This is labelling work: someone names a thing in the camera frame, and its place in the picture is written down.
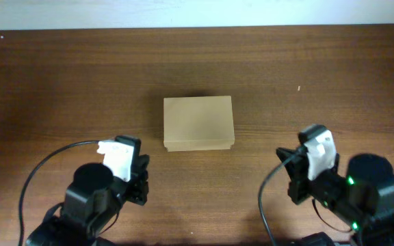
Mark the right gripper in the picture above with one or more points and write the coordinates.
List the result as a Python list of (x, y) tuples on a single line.
[(295, 177)]

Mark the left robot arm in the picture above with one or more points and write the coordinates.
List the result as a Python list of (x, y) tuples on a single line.
[(95, 197)]

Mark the brown cardboard box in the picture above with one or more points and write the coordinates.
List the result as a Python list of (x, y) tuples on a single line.
[(198, 123)]

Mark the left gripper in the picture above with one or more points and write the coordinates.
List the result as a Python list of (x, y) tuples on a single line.
[(141, 177)]

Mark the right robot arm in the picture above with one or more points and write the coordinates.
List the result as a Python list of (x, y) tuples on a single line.
[(363, 198)]

